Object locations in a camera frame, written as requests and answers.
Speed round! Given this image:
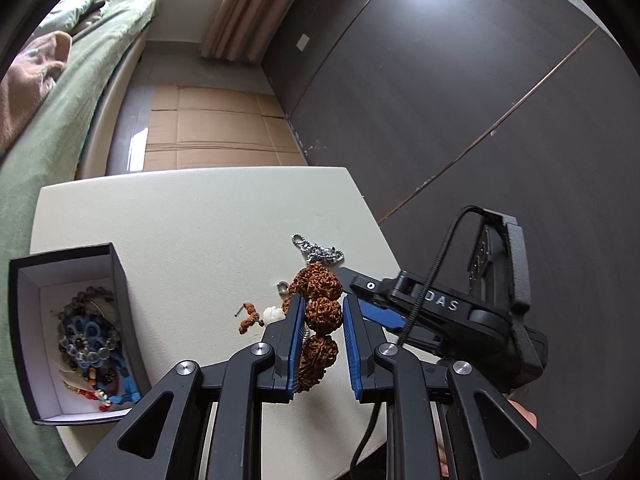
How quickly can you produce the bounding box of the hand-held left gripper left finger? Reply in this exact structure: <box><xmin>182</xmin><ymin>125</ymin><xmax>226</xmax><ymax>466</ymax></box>
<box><xmin>65</xmin><ymin>294</ymin><xmax>307</xmax><ymax>480</ymax></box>

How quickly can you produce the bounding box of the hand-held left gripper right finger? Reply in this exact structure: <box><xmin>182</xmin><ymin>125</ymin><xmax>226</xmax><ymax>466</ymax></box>
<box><xmin>341</xmin><ymin>294</ymin><xmax>583</xmax><ymax>480</ymax></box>

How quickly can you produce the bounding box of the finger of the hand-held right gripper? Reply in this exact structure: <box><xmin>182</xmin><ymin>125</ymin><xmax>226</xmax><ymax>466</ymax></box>
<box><xmin>339</xmin><ymin>267</ymin><xmax>401</xmax><ymax>307</ymax></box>
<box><xmin>357</xmin><ymin>300</ymin><xmax>441</xmax><ymax>348</ymax></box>

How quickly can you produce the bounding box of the brown walnut bead bracelet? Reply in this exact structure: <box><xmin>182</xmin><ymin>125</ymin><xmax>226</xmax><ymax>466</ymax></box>
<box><xmin>282</xmin><ymin>262</ymin><xmax>346</xmax><ymax>393</ymax></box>

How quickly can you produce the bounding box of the silver chain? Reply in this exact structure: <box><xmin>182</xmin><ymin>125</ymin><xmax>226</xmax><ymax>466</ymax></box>
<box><xmin>291</xmin><ymin>233</ymin><xmax>346</xmax><ymax>267</ymax></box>

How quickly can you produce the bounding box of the black cardboard box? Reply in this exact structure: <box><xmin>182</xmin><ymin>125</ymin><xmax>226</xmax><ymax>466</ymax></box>
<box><xmin>7</xmin><ymin>242</ymin><xmax>153</xmax><ymax>427</ymax></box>

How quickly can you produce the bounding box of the blue bead bracelet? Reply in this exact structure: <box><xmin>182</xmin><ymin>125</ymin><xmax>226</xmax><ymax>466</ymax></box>
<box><xmin>69</xmin><ymin>316</ymin><xmax>117</xmax><ymax>347</ymax></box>

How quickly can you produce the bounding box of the heap of bead bracelets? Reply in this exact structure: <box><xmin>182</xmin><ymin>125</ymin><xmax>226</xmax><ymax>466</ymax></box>
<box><xmin>55</xmin><ymin>285</ymin><xmax>145</xmax><ymax>411</ymax></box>

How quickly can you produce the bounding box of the person's right hand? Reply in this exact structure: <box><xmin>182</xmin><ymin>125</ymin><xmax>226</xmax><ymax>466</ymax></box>
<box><xmin>505</xmin><ymin>394</ymin><xmax>539</xmax><ymax>430</ymax></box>

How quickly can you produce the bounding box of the dark grey wardrobe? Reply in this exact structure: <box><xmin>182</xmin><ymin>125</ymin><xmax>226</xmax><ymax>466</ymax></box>
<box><xmin>260</xmin><ymin>0</ymin><xmax>640</xmax><ymax>476</ymax></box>

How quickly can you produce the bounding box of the flattened cardboard sheet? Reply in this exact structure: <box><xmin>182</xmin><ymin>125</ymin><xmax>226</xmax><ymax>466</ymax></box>
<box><xmin>143</xmin><ymin>85</ymin><xmax>308</xmax><ymax>172</ymax></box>

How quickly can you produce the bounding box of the pink curtain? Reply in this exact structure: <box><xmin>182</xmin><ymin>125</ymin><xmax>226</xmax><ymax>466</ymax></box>
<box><xmin>200</xmin><ymin>0</ymin><xmax>296</xmax><ymax>63</ymax></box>

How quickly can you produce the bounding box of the green bed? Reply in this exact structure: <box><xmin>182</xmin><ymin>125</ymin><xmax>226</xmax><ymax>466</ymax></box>
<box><xmin>0</xmin><ymin>0</ymin><xmax>161</xmax><ymax>476</ymax></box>

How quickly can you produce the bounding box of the pink fleece blanket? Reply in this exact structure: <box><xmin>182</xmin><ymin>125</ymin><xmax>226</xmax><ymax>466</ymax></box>
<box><xmin>0</xmin><ymin>31</ymin><xmax>73</xmax><ymax>156</ymax></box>

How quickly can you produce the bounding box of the light green quilt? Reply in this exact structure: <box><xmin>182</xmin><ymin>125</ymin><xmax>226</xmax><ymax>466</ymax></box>
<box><xmin>37</xmin><ymin>0</ymin><xmax>113</xmax><ymax>36</ymax></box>

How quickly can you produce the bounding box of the black cable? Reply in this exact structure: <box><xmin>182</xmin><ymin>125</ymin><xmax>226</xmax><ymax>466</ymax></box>
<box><xmin>350</xmin><ymin>400</ymin><xmax>383</xmax><ymax>480</ymax></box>
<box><xmin>397</xmin><ymin>205</ymin><xmax>493</xmax><ymax>348</ymax></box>

